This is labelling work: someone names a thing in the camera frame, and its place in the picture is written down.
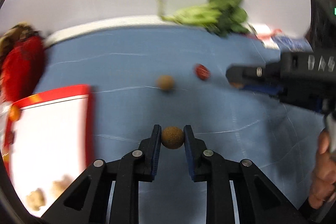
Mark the pale ginger piece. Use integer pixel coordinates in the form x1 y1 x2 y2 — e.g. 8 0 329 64
51 175 73 199
26 188 46 211

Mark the red jujube top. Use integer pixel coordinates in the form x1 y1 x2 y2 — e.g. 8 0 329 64
194 64 211 81

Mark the small orange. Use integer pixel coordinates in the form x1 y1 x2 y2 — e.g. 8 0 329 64
9 105 21 122

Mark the right hand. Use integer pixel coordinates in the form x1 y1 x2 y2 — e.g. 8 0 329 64
308 129 336 209

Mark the blue printed plastic wrapper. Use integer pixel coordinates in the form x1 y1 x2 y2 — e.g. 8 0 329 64
272 35 313 52

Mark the white red paper packet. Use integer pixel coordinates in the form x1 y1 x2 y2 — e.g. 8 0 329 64
250 23 282 50

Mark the red white shallow box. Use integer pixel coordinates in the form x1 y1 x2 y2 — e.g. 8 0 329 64
1 85 93 217

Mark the green bok choy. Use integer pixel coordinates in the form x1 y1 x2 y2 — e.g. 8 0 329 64
157 0 250 38

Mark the blue quilted mat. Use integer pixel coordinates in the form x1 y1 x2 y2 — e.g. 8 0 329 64
36 27 323 207

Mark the floral brown cloth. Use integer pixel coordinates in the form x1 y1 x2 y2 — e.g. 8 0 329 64
1 22 39 57

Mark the red drawstring pouch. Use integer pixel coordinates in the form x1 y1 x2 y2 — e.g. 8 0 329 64
1 35 46 102

